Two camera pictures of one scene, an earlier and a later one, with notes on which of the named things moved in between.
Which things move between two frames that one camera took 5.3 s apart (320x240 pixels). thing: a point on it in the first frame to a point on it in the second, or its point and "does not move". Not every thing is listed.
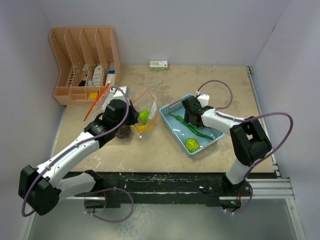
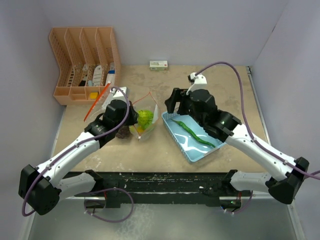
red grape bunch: [123, 131] does not move
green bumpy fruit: [192, 144] to [145, 118]
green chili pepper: [196, 130] to [192, 133]
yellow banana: [142, 128] does not move
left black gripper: [134, 115] does not move
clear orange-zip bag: [98, 104] does not move
